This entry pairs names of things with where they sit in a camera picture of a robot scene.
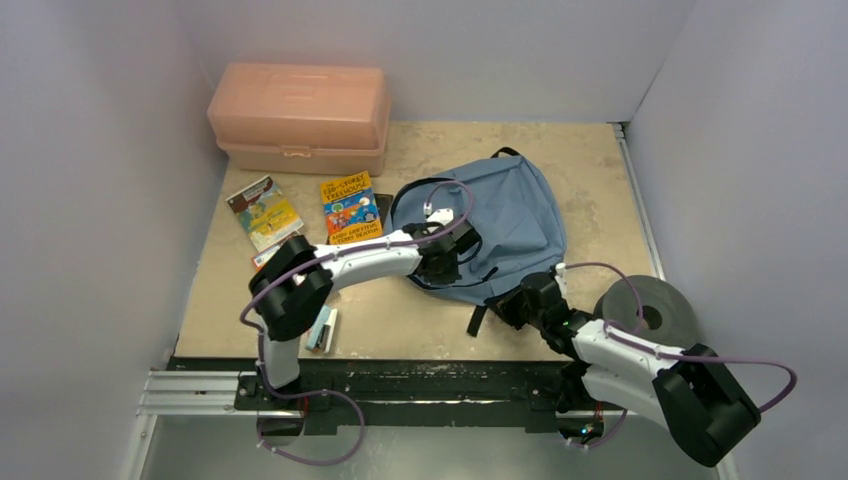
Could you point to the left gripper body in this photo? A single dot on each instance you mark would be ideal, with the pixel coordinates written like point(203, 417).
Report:
point(447, 274)

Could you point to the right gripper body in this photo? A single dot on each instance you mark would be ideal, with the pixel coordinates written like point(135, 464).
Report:
point(510, 310)

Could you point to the blue backpack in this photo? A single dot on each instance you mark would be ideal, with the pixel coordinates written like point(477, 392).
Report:
point(512, 207)

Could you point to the yellow treehouse book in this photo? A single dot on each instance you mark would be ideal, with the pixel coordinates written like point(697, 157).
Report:
point(350, 210)

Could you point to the orange treehouse book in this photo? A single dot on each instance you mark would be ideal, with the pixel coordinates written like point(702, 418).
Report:
point(263, 256)

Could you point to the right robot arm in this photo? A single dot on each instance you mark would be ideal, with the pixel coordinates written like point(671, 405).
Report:
point(686, 391)

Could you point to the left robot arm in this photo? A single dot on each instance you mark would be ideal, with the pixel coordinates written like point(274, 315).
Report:
point(290, 290)

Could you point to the black book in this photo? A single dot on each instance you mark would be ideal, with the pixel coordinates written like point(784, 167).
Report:
point(383, 203)

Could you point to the grey tape roll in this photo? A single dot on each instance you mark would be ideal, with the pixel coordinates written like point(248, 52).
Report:
point(667, 316)

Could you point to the light blue stapler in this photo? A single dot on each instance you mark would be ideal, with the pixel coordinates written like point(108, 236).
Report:
point(321, 335)

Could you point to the pink plastic storage box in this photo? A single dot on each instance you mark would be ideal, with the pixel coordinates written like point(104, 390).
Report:
point(303, 119)

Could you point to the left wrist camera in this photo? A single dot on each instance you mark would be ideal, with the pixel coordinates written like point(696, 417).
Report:
point(440, 217)

